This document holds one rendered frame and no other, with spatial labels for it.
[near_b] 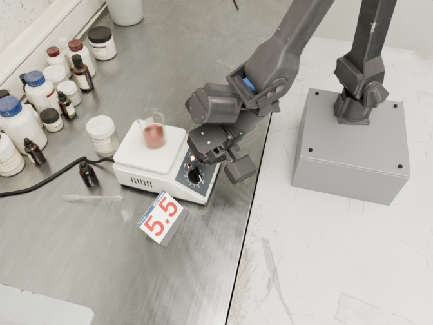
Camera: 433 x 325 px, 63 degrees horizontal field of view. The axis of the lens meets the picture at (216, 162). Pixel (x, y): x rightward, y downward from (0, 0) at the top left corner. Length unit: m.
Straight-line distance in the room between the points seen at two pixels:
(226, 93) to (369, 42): 0.25
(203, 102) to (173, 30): 0.70
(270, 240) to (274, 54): 0.36
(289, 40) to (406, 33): 1.68
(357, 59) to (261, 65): 0.20
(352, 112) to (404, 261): 0.30
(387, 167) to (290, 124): 0.28
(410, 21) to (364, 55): 1.50
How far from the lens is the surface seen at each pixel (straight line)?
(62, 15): 1.19
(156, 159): 0.71
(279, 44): 0.55
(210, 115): 0.54
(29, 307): 0.73
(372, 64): 0.69
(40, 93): 0.94
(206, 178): 0.74
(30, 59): 1.08
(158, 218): 0.71
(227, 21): 1.27
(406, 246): 0.80
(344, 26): 2.14
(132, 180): 0.76
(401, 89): 1.11
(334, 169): 0.73
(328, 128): 0.77
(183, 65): 1.07
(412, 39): 2.22
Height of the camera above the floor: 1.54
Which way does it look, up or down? 52 degrees down
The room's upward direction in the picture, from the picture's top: straight up
